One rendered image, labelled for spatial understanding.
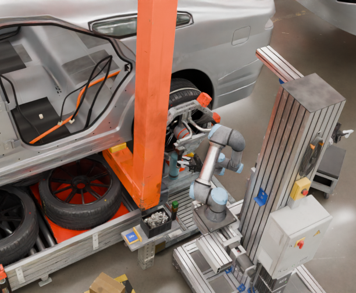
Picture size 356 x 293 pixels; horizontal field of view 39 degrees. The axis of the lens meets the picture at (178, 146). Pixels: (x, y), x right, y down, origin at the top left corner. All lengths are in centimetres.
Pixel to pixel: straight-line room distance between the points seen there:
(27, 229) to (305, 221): 198
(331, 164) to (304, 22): 307
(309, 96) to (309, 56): 409
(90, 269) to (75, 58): 178
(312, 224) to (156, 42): 142
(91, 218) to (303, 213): 167
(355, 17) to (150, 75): 322
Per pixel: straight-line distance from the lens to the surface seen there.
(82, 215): 395
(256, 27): 416
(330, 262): 459
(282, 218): 313
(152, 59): 290
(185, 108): 384
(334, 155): 495
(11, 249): 388
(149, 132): 328
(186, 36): 374
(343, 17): 579
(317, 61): 671
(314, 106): 264
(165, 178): 452
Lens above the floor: 363
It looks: 45 degrees down
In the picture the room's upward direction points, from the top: 7 degrees clockwise
